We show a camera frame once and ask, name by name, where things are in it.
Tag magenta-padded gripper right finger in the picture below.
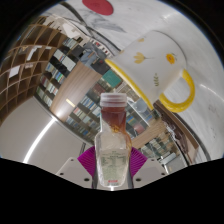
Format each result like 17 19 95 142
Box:
128 146 168 188

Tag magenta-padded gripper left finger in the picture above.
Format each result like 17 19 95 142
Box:
55 146 98 188

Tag clear plastic drink bottle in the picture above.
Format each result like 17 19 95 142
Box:
94 92 133 189

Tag ceiling strip lights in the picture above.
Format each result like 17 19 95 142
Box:
22 118 56 164

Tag wooden cubby shelf unit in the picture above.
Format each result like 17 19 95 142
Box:
0 14 73 124

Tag flat round red coaster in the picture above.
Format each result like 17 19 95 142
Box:
82 0 115 16

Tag wall bookshelf full of books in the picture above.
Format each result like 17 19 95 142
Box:
33 36 188 168

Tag white mug with yellow handle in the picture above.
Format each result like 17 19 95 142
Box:
104 30 197 114

